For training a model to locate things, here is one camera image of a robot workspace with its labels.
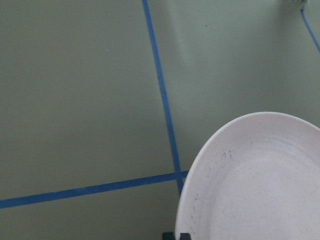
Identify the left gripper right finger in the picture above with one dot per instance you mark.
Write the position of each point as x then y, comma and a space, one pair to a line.
185, 236

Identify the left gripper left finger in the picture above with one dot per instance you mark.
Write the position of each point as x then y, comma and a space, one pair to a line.
168, 236

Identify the pink plate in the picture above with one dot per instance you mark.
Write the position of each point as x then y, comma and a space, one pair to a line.
256, 178

